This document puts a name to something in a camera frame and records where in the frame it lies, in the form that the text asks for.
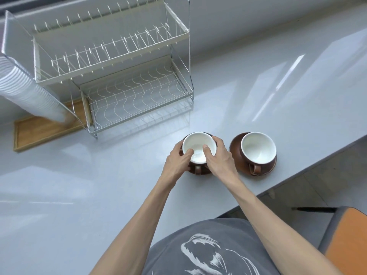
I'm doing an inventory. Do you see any person's left hand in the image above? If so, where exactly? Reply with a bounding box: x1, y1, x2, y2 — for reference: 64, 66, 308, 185
161, 140, 194, 185

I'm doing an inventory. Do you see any person's right hand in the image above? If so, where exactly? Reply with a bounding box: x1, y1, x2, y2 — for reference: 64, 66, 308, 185
202, 136, 240, 184

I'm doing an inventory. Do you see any brown cup with white inside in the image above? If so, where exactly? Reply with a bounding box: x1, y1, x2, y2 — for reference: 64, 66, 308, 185
180, 132, 218, 175
240, 132, 277, 176

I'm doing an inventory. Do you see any person's right forearm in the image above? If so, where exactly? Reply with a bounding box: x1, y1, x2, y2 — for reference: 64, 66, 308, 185
214, 175, 346, 275

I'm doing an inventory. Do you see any person's left forearm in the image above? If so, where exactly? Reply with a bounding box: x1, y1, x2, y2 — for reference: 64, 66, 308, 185
89, 172, 179, 275

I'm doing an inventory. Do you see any brown saucer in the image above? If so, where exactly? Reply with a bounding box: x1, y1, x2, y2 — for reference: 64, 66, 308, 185
179, 131, 221, 176
229, 132, 278, 177

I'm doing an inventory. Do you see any grey printed t-shirt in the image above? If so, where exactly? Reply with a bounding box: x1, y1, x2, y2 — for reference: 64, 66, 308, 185
142, 218, 282, 275

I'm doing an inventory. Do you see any wooden tray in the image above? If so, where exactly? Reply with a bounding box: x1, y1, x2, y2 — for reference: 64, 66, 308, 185
13, 97, 94, 153

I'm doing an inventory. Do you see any orange and grey chair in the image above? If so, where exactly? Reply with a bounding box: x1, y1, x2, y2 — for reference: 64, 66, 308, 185
292, 206, 367, 275

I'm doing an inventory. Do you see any white wire dish rack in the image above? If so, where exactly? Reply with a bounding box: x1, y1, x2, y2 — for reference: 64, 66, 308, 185
1, 0, 194, 139

